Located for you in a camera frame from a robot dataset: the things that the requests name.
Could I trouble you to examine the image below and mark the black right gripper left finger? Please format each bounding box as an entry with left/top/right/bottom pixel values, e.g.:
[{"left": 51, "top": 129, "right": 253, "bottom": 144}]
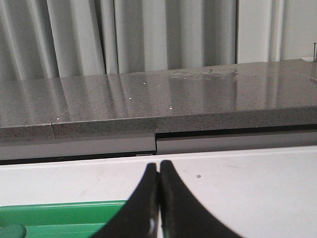
[{"left": 91, "top": 163, "right": 159, "bottom": 238}]

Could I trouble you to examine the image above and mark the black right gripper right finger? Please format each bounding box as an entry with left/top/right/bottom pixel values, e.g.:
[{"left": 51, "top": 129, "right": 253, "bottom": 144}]
[{"left": 160, "top": 160, "right": 240, "bottom": 238}]

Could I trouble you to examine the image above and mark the green mushroom push button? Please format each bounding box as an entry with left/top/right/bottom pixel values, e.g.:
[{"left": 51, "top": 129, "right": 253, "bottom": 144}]
[{"left": 0, "top": 219, "right": 27, "bottom": 238}]

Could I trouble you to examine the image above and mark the green plastic tray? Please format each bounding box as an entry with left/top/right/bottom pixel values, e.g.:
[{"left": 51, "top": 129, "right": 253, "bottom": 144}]
[{"left": 0, "top": 200, "right": 126, "bottom": 238}]

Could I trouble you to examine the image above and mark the grey granite countertop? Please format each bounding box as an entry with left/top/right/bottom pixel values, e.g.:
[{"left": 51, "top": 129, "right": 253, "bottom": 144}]
[{"left": 0, "top": 59, "right": 317, "bottom": 164}]

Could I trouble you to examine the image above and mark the white pleated curtain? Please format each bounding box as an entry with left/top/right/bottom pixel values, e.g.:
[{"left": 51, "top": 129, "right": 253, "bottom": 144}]
[{"left": 0, "top": 0, "right": 285, "bottom": 81}]

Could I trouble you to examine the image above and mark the metal wire rack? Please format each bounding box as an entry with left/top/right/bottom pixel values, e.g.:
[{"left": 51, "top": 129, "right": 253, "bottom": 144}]
[{"left": 313, "top": 42, "right": 317, "bottom": 62}]

